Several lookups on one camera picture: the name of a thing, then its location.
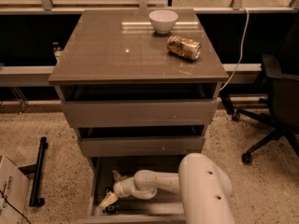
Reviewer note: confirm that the black office chair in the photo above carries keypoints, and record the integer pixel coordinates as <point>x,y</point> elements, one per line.
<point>281,75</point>

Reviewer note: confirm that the middle grey drawer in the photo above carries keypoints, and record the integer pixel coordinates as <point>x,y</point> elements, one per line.
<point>141,141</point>

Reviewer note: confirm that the bottom grey open drawer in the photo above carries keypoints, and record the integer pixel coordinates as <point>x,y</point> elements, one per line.
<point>164,208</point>

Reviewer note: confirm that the white ceramic bowl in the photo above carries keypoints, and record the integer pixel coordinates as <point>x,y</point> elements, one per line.
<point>163,21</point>

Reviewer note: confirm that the blueberry rxbar snack bar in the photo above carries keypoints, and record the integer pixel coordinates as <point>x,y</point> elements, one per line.
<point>111,200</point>

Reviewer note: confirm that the white cardboard box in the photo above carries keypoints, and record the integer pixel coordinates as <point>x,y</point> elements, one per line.
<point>13,190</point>

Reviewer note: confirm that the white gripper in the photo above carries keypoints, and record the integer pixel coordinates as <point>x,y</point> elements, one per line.
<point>121,188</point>

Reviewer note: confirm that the top grey drawer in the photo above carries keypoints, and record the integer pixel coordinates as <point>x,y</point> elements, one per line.
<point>138,105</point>

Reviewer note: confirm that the black metal stand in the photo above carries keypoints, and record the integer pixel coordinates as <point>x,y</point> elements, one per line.
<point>36,171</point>

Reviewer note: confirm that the grey drawer cabinet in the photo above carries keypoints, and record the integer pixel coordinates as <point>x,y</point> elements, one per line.
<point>121,47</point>

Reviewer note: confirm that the crushed aluminium can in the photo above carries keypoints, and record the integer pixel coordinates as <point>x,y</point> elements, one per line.
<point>184,47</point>

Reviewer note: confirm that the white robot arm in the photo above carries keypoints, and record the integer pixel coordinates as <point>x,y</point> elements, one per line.
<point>202,185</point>

